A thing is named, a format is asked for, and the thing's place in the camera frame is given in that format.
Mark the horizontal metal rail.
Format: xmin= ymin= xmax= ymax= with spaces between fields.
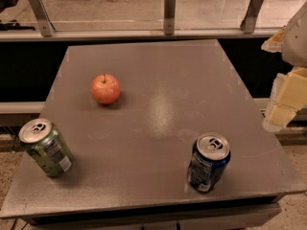
xmin=0 ymin=28 xmax=279 ymax=42

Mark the middle metal rail bracket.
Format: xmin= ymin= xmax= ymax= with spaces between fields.
xmin=163 ymin=0 xmax=176 ymax=35

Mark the green soda can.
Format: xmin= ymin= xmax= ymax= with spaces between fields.
xmin=18 ymin=118 xmax=74 ymax=177

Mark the red apple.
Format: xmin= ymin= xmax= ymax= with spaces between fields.
xmin=90 ymin=74 xmax=121 ymax=104

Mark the right metal rail bracket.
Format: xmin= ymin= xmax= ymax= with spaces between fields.
xmin=240 ymin=0 xmax=264 ymax=34

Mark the metal rail bracket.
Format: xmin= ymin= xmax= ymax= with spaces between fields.
xmin=28 ymin=0 xmax=55 ymax=37
xmin=240 ymin=0 xmax=264 ymax=34
xmin=163 ymin=0 xmax=176 ymax=35

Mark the blue pepsi can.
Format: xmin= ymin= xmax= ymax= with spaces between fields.
xmin=187 ymin=132 xmax=231 ymax=193

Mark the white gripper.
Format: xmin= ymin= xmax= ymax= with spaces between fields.
xmin=261 ymin=1 xmax=307 ymax=132

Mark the black chair base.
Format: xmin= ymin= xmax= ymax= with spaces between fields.
xmin=0 ymin=0 xmax=35 ymax=31

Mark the left metal rail bracket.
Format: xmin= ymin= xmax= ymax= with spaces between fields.
xmin=28 ymin=0 xmax=55 ymax=37

